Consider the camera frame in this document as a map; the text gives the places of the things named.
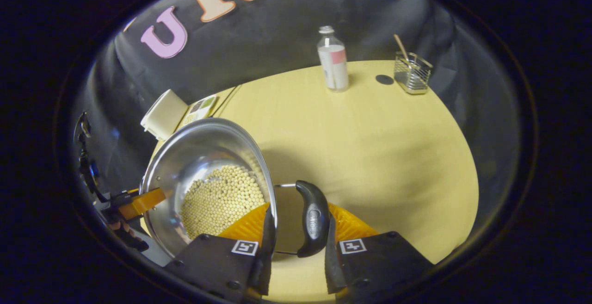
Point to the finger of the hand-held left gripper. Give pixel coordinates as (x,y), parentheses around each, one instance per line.
(143,201)

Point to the white toaster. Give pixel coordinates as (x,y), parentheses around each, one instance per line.
(163,114)

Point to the black round table spot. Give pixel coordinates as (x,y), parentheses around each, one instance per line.
(384,79)

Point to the black backdrop cloth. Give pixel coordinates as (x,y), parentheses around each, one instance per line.
(277,31)

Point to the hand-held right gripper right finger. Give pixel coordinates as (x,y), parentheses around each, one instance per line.
(334,262)

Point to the wooden stick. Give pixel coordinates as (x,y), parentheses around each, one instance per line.
(400,45)

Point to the pile of soybeans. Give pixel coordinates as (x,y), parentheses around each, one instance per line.
(222,197)

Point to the clear bottle with white label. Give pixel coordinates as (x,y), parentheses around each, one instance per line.
(334,63)

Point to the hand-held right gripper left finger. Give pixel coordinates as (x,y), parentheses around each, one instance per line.
(266,248)

